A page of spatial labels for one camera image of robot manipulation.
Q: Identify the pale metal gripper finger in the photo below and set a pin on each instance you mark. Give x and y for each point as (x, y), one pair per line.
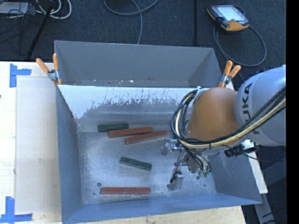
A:
(175, 146)
(178, 182)

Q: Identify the grey metal bin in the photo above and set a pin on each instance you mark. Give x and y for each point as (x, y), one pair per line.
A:
(116, 162)

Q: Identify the red-brown flat block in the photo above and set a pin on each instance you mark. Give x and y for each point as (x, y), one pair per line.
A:
(145, 137)
(125, 190)
(130, 132)

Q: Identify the black cylinder on white bracket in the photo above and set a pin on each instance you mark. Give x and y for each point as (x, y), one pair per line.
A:
(236, 151)

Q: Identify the dark green flat block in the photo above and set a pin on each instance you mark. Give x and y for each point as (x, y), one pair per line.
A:
(113, 127)
(136, 163)

